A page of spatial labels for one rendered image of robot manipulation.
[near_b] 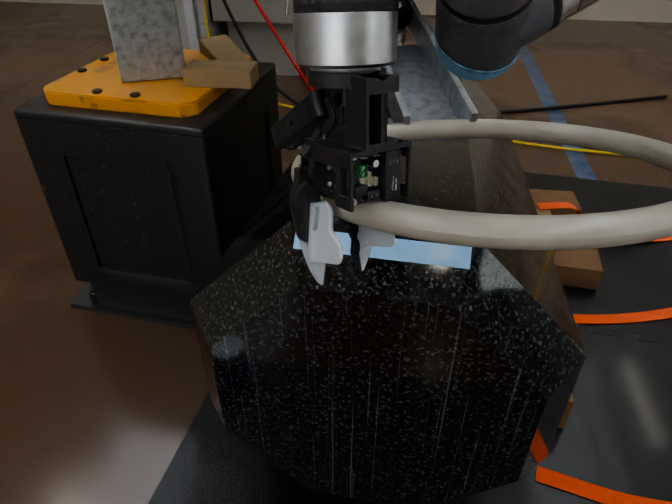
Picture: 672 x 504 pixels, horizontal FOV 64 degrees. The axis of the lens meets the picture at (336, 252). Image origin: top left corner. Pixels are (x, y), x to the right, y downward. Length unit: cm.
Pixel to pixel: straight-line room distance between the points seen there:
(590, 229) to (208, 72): 133
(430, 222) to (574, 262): 173
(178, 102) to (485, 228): 123
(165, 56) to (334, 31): 132
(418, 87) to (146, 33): 93
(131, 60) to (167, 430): 107
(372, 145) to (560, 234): 17
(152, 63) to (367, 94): 135
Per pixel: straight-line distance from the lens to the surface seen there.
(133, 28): 174
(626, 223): 50
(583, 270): 217
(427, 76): 110
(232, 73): 164
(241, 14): 408
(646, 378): 197
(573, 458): 168
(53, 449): 176
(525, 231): 47
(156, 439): 168
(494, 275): 95
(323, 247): 52
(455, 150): 122
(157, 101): 161
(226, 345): 109
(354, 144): 48
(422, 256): 92
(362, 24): 46
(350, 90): 47
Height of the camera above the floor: 132
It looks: 36 degrees down
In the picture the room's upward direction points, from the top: straight up
